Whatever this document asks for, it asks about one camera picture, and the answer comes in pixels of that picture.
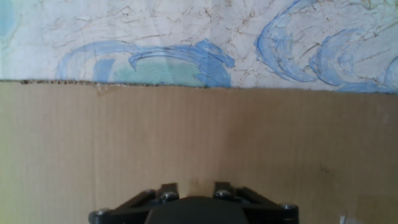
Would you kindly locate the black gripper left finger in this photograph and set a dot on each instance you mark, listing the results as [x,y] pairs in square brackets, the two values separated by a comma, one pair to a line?
[136,207]

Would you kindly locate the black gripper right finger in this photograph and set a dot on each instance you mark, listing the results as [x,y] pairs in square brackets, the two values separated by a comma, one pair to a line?
[264,207]

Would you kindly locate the brown cardboard sheet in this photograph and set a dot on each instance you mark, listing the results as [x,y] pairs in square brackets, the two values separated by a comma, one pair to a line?
[280,140]

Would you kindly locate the painted landscape print cloth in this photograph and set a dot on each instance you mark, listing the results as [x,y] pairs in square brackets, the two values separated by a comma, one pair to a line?
[186,31]

